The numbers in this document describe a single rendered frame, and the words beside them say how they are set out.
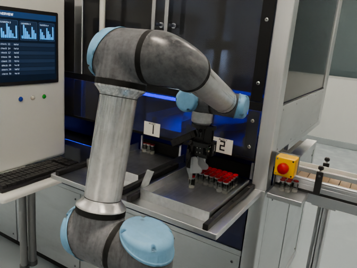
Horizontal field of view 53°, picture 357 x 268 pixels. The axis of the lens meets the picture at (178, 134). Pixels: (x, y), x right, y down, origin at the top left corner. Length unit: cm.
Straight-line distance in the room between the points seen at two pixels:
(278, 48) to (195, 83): 59
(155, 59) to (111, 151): 22
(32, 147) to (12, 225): 92
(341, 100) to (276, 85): 464
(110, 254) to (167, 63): 41
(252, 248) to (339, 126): 462
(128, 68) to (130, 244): 36
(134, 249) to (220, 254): 89
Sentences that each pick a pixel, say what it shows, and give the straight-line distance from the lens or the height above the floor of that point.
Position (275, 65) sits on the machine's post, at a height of 135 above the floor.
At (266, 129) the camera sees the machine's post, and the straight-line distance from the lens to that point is 135.
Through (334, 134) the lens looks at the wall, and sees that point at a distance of 603.
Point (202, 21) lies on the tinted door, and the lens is 145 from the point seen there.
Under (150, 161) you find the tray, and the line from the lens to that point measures 159.
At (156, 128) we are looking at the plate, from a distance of 157.
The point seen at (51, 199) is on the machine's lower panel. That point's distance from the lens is 219.
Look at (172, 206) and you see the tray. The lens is 118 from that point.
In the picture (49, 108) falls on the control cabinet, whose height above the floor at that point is 105.
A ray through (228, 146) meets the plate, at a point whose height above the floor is 102.
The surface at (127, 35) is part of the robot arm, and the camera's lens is 78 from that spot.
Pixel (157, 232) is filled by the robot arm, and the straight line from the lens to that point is 79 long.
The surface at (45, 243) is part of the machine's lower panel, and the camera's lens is 238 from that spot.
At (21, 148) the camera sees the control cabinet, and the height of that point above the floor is 89.
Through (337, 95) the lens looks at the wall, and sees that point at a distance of 594.
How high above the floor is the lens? 141
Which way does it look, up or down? 15 degrees down
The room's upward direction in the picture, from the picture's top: 5 degrees clockwise
